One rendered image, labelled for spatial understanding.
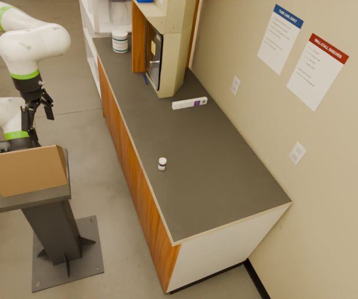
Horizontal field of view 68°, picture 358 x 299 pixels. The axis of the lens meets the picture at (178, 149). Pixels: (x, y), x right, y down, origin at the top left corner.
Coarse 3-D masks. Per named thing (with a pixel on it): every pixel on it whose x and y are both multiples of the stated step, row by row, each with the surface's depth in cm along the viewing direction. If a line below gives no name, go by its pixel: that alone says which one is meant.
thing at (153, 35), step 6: (150, 24) 174; (150, 30) 176; (156, 30) 166; (150, 36) 179; (156, 36) 168; (162, 36) 160; (150, 42) 181; (156, 42) 170; (162, 42) 162; (150, 48) 184; (156, 48) 172; (150, 54) 186; (156, 54) 175; (150, 60) 189; (156, 60) 177; (156, 66) 180; (156, 72) 182; (150, 78) 198; (156, 78) 185; (156, 84) 187
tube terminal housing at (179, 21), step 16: (176, 0) 147; (192, 0) 159; (176, 16) 153; (192, 16) 170; (176, 32) 160; (176, 48) 168; (176, 64) 177; (160, 80) 181; (176, 80) 189; (160, 96) 191
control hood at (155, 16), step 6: (138, 6) 157; (144, 6) 157; (150, 6) 158; (156, 6) 160; (144, 12) 150; (150, 12) 152; (156, 12) 153; (162, 12) 154; (150, 18) 148; (156, 18) 150; (162, 18) 151; (156, 24) 152; (162, 24) 153; (162, 30) 156
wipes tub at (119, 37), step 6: (114, 30) 225; (120, 30) 226; (114, 36) 220; (120, 36) 219; (126, 36) 223; (114, 42) 224; (120, 42) 222; (126, 42) 226; (114, 48) 228; (120, 48) 226; (126, 48) 230
